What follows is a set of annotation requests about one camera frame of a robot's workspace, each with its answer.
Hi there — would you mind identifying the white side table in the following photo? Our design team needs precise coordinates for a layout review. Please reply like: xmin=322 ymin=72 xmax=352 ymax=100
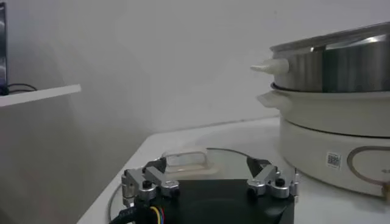
xmin=0 ymin=84 xmax=82 ymax=108

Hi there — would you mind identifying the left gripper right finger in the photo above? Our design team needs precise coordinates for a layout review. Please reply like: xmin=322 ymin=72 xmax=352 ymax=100
xmin=246 ymin=156 xmax=300 ymax=200

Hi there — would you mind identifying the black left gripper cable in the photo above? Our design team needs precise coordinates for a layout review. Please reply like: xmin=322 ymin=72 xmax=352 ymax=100
xmin=108 ymin=205 xmax=167 ymax=224

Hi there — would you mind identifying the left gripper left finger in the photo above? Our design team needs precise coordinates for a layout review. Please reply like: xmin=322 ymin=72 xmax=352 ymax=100
xmin=121 ymin=156 xmax=181 ymax=208

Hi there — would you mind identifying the cream electric cooker base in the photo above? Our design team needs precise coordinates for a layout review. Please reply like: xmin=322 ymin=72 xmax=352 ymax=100
xmin=257 ymin=89 xmax=390 ymax=201

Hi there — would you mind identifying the stainless steel steamer basket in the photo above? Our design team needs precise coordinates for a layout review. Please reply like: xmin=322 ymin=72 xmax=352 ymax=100
xmin=250 ymin=21 xmax=390 ymax=94

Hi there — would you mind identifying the black headset cable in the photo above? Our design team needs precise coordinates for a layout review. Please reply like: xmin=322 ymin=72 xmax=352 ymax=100
xmin=5 ymin=83 xmax=38 ymax=94

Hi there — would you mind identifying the glass pot lid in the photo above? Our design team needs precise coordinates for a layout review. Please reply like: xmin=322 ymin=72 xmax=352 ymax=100
xmin=107 ymin=147 xmax=299 ymax=223

